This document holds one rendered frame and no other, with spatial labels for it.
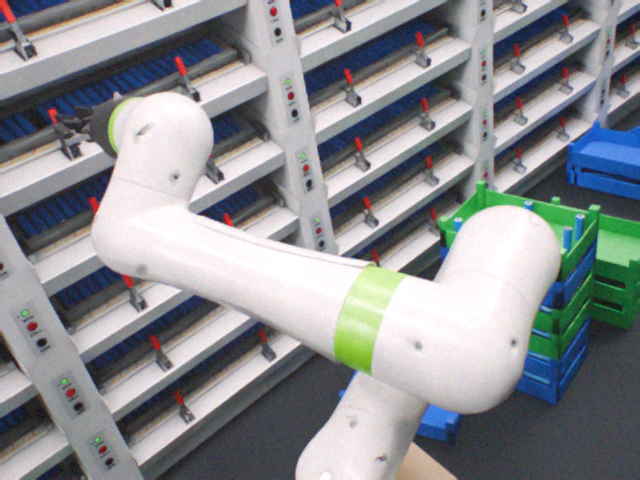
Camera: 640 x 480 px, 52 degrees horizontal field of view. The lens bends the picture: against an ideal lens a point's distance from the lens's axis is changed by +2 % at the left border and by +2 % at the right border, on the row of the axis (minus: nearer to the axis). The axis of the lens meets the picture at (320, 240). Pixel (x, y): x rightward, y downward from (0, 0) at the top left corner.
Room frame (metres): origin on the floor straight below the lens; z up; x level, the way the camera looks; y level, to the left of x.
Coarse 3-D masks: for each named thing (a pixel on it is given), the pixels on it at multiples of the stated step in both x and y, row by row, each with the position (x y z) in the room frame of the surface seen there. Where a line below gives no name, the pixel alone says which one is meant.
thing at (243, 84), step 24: (216, 24) 1.51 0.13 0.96; (144, 48) 1.42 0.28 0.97; (240, 48) 1.42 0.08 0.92; (240, 72) 1.39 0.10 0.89; (264, 72) 1.39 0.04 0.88; (24, 96) 1.27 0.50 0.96; (216, 96) 1.31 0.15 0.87; (240, 96) 1.35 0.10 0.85; (48, 144) 1.17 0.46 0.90; (96, 144) 1.17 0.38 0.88; (24, 168) 1.11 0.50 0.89; (48, 168) 1.11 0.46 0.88; (72, 168) 1.12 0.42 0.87; (96, 168) 1.15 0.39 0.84; (0, 192) 1.05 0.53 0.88; (24, 192) 1.07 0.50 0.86; (48, 192) 1.09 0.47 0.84
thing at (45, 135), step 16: (208, 64) 1.38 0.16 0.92; (224, 64) 1.41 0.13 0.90; (160, 80) 1.32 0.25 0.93; (192, 80) 1.34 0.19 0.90; (144, 96) 1.29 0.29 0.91; (48, 128) 1.18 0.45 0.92; (16, 144) 1.14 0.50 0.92; (32, 144) 1.15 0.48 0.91; (0, 160) 1.12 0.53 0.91; (16, 160) 1.12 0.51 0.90
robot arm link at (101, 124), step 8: (120, 96) 0.88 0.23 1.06; (128, 96) 0.89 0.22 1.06; (104, 104) 0.88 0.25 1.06; (112, 104) 0.87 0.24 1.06; (120, 104) 0.85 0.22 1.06; (104, 112) 0.86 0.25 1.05; (112, 112) 0.84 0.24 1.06; (96, 120) 0.87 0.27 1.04; (104, 120) 0.85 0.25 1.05; (96, 128) 0.86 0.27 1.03; (104, 128) 0.84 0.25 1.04; (96, 136) 0.86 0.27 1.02; (104, 136) 0.84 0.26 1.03; (104, 144) 0.84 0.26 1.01; (112, 152) 0.83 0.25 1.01
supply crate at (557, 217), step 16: (480, 192) 1.38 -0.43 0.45; (496, 192) 1.37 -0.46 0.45; (464, 208) 1.35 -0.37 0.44; (480, 208) 1.38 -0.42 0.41; (544, 208) 1.28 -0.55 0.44; (560, 208) 1.25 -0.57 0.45; (592, 208) 1.19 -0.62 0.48; (448, 224) 1.26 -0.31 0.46; (560, 224) 1.25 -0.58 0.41; (592, 224) 1.16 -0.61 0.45; (448, 240) 1.25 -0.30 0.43; (560, 240) 1.19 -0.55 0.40; (576, 240) 1.18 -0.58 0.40; (592, 240) 1.17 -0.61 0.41; (576, 256) 1.10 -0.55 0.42; (560, 272) 1.06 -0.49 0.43
